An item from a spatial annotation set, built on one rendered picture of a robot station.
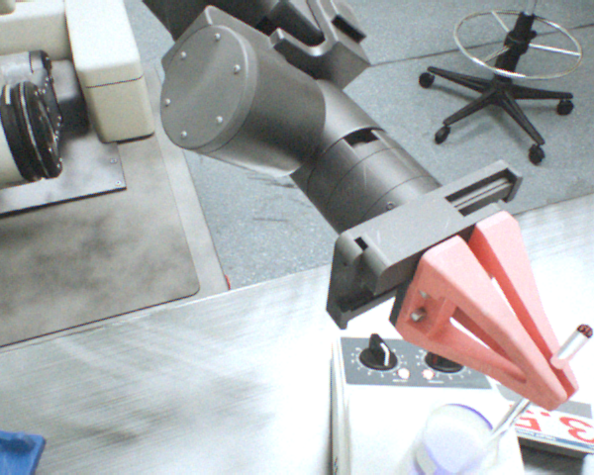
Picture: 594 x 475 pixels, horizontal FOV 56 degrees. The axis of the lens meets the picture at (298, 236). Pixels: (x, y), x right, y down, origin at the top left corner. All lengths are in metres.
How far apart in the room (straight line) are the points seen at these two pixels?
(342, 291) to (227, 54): 0.12
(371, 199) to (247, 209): 1.39
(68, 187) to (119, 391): 0.77
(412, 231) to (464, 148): 1.71
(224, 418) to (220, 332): 0.08
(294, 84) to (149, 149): 1.06
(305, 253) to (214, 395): 1.06
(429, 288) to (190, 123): 0.13
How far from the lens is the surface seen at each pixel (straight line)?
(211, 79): 0.26
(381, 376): 0.47
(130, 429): 0.52
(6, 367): 0.58
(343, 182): 0.28
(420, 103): 2.09
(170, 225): 1.15
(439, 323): 0.28
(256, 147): 0.26
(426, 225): 0.25
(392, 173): 0.27
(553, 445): 0.53
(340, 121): 0.30
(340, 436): 0.44
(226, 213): 1.64
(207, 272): 1.07
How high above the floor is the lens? 1.23
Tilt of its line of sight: 51 degrees down
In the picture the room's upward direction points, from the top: 3 degrees clockwise
